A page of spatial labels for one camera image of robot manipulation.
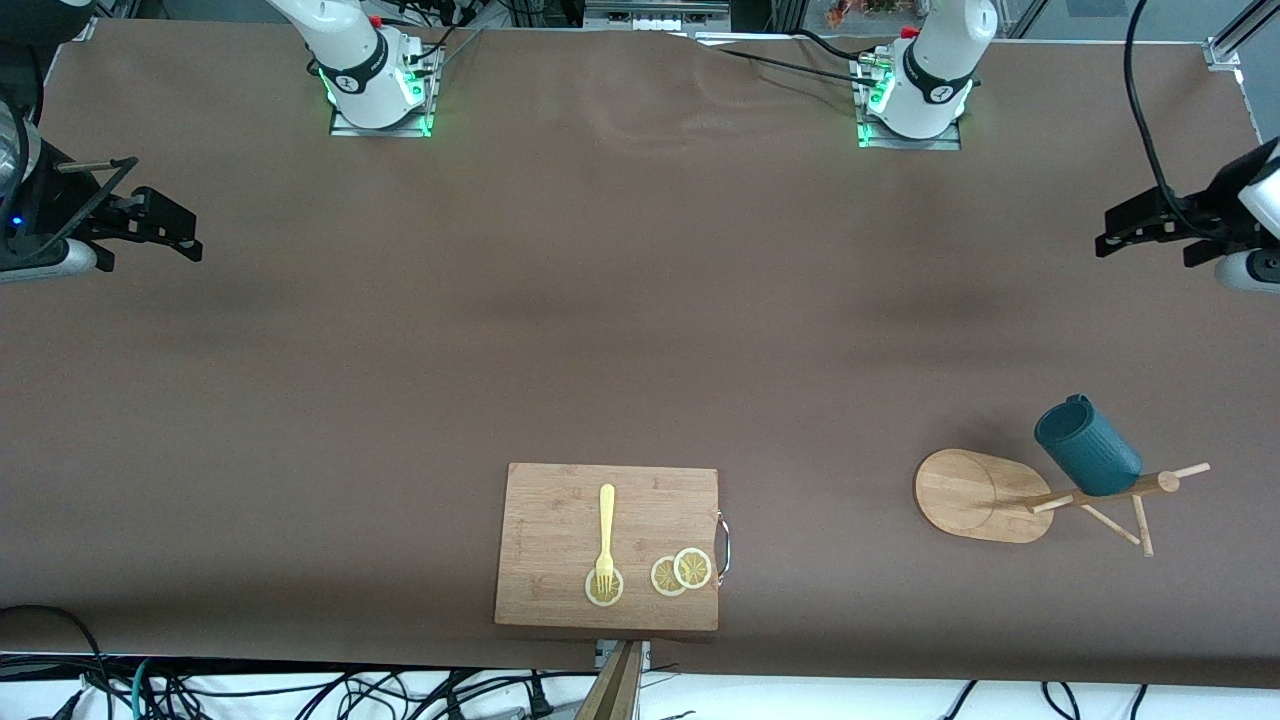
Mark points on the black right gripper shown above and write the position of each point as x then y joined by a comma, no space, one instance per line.
52,212

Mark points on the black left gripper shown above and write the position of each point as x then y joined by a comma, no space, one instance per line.
1192,222

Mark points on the teal mug with yellow inside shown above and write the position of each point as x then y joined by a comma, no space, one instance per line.
1090,450

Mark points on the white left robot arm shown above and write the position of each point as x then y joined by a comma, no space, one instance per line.
935,70

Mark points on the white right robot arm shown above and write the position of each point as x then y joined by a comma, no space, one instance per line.
350,60

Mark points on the wooden mug rack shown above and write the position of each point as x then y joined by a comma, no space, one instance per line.
975,495

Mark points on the brown table cover sheet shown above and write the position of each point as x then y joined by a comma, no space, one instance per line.
500,350

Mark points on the bamboo cutting board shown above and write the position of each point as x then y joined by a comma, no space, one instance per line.
560,520

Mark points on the yellow plastic fork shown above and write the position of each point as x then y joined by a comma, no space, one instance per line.
606,520

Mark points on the white power strip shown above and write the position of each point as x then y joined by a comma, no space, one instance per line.
655,15

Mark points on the lemon slice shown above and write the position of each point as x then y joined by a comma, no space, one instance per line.
662,578
693,568
604,597

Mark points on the wooden beam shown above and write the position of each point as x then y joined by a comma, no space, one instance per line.
612,690

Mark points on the metal corner bracket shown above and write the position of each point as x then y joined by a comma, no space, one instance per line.
80,28

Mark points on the aluminium frame profile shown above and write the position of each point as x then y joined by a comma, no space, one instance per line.
1240,25

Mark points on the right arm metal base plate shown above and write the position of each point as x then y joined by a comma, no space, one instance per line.
420,125

